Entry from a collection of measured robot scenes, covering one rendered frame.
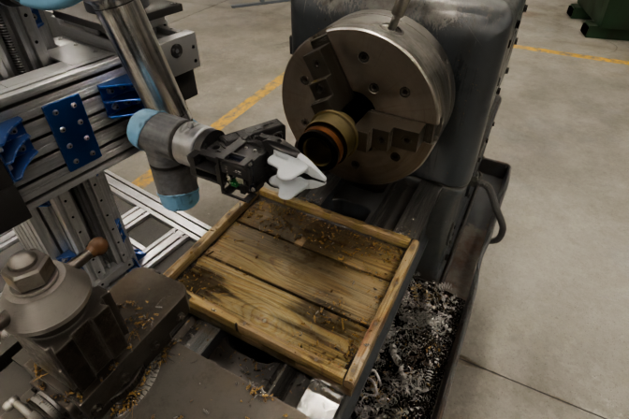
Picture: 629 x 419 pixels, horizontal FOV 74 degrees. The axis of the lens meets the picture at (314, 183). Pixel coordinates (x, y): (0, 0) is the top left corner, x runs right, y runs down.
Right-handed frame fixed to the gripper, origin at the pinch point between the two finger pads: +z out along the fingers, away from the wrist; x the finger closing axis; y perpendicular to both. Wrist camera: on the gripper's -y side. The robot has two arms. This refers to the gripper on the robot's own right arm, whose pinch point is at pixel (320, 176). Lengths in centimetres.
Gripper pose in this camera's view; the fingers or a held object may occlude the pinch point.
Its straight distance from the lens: 63.5
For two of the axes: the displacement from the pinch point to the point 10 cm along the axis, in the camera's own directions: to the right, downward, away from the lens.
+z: 8.8, 2.9, -3.7
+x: 0.0, -7.9, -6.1
